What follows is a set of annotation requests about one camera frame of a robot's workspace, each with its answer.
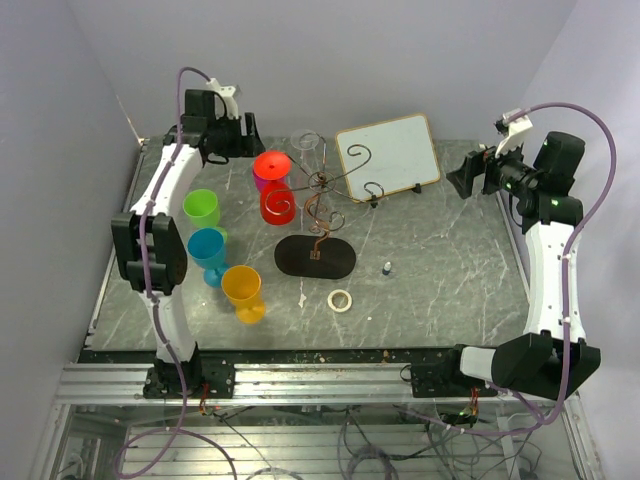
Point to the orange wine glass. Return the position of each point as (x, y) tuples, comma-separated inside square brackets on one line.
[(242, 286)]

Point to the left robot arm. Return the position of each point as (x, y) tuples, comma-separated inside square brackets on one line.
[(150, 253)]

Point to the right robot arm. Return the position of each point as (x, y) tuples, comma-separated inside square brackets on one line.
[(551, 359)]

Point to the clear wine glass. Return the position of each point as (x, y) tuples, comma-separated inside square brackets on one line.
[(306, 143)]

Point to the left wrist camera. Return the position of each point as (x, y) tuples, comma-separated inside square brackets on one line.
[(229, 96)]

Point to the green wine glass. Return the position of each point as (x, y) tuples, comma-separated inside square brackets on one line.
[(203, 209)]

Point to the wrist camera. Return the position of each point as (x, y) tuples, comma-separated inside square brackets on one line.
[(514, 127), (229, 96)]

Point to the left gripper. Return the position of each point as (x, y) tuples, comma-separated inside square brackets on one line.
[(247, 146)]

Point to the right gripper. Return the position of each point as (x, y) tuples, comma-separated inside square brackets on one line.
[(474, 165)]

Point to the aluminium frame rail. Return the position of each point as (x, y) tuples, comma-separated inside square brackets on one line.
[(255, 384)]

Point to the metal wine glass rack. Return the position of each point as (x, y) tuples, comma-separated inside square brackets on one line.
[(317, 254)]

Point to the masking tape roll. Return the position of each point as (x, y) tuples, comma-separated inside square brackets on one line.
[(339, 301)]

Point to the red wine glass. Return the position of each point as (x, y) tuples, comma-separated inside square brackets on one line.
[(277, 203)]

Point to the small whiteboard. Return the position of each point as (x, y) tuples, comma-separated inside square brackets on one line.
[(388, 157)]

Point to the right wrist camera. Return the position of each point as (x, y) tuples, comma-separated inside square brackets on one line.
[(514, 127)]

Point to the pink wine glass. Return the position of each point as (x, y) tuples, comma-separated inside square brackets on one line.
[(264, 176)]

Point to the blue wine glass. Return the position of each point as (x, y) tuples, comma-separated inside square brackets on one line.
[(207, 248)]

